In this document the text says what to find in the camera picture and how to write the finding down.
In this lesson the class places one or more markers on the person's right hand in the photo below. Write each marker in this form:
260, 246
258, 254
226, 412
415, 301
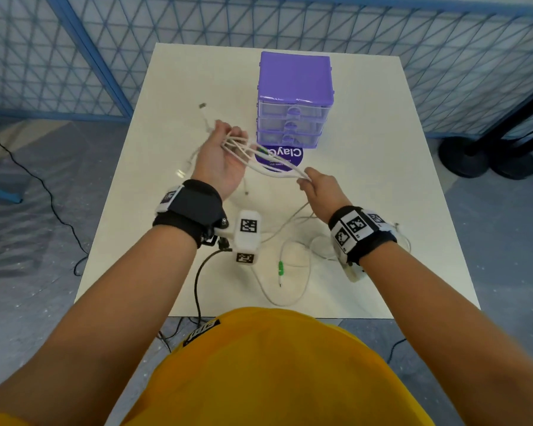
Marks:
328, 195

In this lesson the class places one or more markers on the person's left hand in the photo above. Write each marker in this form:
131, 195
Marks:
217, 166

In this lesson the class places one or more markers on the person's right fingers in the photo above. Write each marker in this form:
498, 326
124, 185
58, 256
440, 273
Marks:
305, 180

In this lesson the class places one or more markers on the person's left thumb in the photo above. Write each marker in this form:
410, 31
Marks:
221, 128

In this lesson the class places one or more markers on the person's right forearm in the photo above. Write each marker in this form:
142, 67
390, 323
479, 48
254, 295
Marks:
448, 328

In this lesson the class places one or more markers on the person's left forearm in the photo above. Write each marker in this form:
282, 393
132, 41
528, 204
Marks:
102, 319

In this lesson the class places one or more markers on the round purple sticker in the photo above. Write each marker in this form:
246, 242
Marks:
288, 157

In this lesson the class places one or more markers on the purple plastic drawer unit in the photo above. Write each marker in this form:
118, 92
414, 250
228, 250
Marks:
295, 82

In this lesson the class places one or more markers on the black stanchion base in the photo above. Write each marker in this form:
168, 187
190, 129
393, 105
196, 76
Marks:
462, 157
513, 164

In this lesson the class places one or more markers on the blue mesh fence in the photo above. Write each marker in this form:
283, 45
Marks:
448, 53

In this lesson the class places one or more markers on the yellow shirt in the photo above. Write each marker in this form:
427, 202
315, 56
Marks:
271, 372

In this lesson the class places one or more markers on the blue metal bar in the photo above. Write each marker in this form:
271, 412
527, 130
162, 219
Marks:
0, 192

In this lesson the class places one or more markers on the white wrist camera with markers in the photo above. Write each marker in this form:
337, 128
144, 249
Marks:
248, 237

